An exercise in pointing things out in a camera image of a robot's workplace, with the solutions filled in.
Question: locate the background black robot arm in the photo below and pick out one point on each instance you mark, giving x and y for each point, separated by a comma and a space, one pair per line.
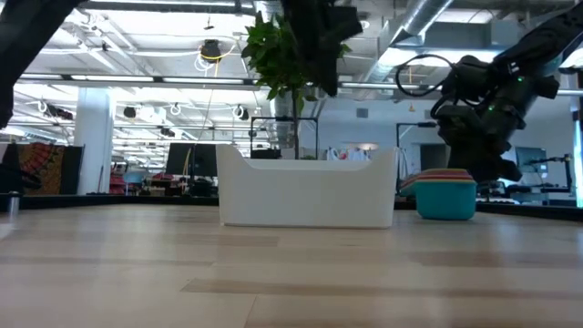
553, 160

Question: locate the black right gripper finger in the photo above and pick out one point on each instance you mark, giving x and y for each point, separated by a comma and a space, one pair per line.
498, 168
460, 158

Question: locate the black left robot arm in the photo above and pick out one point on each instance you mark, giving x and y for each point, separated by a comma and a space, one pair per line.
23, 36

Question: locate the colourful patterned tapestry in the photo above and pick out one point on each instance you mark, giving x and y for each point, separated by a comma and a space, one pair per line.
41, 168

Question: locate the silver ceiling duct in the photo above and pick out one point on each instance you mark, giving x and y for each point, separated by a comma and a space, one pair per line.
410, 32

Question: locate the black metal rack frame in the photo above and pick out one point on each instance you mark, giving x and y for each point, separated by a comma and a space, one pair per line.
282, 119

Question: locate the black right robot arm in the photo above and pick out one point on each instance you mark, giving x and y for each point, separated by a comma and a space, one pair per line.
537, 50

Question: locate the white building pillar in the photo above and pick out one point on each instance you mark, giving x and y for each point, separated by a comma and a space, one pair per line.
93, 141

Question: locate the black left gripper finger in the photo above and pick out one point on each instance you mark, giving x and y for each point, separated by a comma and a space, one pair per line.
330, 77

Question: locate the green plant in black pot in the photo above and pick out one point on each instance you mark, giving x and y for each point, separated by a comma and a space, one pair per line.
273, 59

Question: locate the teal measuring cup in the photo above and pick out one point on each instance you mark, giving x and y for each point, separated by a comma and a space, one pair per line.
446, 202

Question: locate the black monitor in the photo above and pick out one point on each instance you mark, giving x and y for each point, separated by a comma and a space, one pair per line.
191, 159

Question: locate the background gray monitor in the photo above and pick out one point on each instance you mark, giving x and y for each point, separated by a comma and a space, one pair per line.
530, 159

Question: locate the white plastic basket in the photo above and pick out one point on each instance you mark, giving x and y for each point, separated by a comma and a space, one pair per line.
305, 196

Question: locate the black round ceiling device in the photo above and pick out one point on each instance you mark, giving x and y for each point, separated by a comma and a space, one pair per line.
211, 50

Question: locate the black aluminium table frame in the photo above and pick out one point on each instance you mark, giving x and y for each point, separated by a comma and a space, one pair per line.
114, 200

